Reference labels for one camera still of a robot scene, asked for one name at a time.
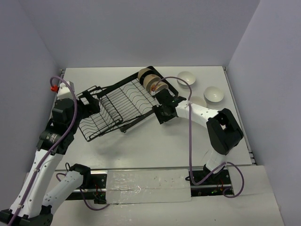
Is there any beige floral bowl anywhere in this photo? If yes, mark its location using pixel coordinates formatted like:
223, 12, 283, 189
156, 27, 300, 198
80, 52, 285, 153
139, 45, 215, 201
143, 74, 161, 92
137, 68, 152, 80
150, 81, 168, 96

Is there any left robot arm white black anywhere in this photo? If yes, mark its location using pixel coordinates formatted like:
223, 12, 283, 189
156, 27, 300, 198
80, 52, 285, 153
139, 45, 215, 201
0, 91, 100, 226

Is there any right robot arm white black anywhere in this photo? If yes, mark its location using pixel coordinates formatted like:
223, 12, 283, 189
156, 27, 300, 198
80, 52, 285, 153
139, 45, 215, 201
151, 89, 244, 185

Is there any cream floral bowl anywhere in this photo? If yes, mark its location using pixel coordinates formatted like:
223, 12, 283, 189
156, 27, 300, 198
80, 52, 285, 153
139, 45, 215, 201
190, 96, 207, 108

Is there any white bowl far back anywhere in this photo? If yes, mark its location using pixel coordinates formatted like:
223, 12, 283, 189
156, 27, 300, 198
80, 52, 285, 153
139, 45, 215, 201
177, 71, 196, 89

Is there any white bowl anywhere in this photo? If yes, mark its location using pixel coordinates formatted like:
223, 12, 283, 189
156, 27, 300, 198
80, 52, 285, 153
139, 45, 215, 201
177, 71, 196, 89
204, 86, 224, 103

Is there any white bowl right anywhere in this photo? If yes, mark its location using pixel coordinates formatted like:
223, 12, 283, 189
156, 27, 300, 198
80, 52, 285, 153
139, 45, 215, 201
204, 86, 224, 103

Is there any white taped cover sheet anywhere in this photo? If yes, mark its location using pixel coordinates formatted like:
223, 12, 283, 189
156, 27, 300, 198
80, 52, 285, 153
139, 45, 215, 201
106, 169, 191, 204

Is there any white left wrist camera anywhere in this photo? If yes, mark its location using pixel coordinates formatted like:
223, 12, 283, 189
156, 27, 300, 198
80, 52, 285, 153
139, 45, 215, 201
50, 81, 75, 99

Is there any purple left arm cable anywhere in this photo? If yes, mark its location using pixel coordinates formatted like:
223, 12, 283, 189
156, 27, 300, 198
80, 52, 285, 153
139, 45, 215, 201
6, 76, 78, 224

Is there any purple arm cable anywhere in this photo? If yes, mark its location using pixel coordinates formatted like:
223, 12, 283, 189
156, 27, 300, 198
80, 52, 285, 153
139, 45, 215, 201
154, 76, 245, 200
6, 76, 78, 224

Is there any black wire dish rack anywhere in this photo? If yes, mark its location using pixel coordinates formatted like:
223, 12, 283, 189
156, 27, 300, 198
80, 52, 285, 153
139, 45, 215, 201
75, 65, 179, 143

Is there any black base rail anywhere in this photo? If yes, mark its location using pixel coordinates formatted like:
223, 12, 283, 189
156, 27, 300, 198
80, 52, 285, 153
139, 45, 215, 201
67, 169, 233, 205

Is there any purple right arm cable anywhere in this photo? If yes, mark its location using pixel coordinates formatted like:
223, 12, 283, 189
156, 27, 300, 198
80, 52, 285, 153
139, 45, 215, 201
154, 76, 245, 200

